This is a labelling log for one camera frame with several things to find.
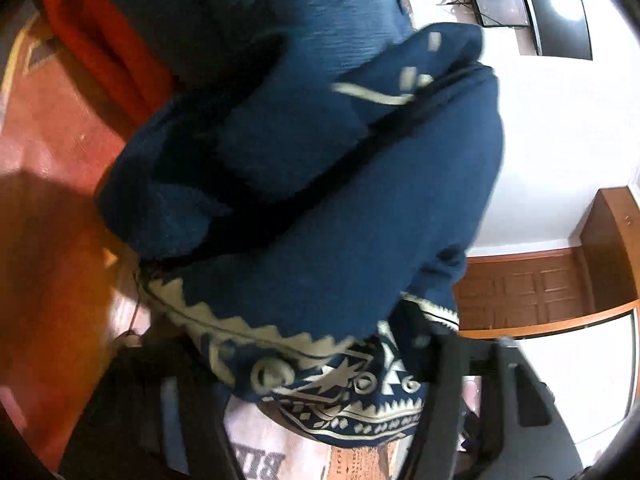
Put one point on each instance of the printed blanket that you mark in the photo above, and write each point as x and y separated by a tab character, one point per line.
265	455

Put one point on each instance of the orange red cloth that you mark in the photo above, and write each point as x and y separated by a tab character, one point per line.
110	60

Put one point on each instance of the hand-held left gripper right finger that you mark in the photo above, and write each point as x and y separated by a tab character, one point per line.
440	400

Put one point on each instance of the black curved television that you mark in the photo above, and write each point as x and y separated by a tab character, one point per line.
547	35

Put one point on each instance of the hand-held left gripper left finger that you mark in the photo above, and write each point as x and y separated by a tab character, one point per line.
170	420

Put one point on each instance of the wooden cabinet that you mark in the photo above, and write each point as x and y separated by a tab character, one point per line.
525	290

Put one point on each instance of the blue patterned hoodie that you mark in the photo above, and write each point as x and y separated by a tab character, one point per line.
350	200

